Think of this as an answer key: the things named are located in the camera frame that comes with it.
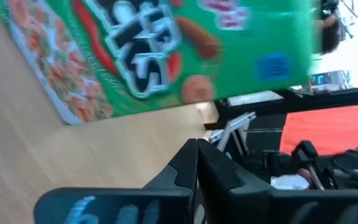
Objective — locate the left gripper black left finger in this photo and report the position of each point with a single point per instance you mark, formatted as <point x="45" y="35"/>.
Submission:
<point x="120" y="205"/>

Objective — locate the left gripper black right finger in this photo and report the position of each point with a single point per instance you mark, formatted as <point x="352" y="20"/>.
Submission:
<point x="259" y="208"/>

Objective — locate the green cereal box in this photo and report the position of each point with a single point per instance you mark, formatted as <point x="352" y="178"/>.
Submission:
<point x="244" y="40"/>

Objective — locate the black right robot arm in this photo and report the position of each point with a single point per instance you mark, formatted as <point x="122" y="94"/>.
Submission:
<point x="346" y="171"/>

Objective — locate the red panel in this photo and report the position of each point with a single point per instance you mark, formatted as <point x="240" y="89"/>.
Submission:
<point x="328" y="127"/>

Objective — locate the black metal beam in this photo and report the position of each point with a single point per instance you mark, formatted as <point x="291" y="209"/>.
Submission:
<point x="306" y="102"/>

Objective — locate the person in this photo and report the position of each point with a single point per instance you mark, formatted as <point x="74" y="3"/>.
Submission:
<point x="330" y="34"/>

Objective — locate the silver metal bracket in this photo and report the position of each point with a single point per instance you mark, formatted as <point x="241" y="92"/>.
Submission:
<point x="233" y="127"/>

